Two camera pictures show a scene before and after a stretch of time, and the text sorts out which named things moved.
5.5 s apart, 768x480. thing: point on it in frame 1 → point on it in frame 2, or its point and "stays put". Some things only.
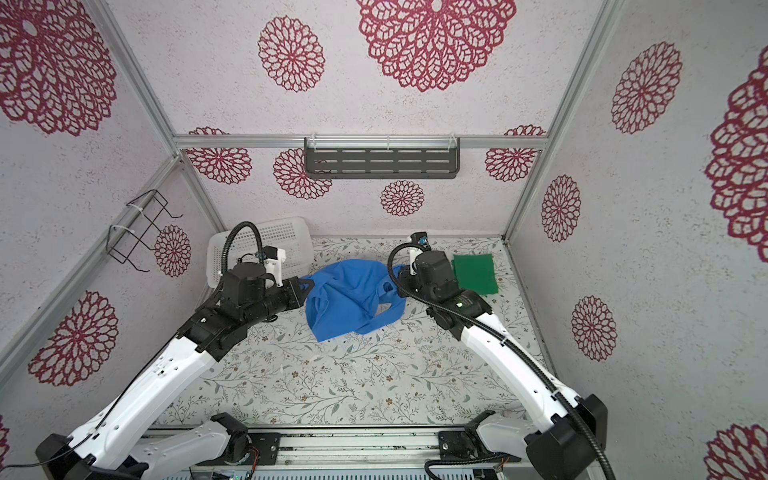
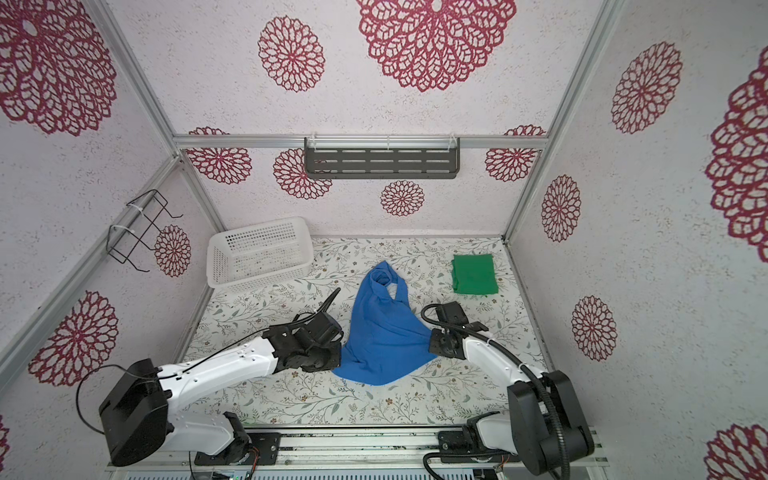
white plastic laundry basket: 293,235 stays put
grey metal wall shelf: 329,157 stays put
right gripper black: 406,276 → 433,342
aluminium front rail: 355,450 stays put
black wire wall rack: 141,225 stays put
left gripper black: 296,297 → 335,360
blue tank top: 352,297 → 386,340
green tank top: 476,272 stays put
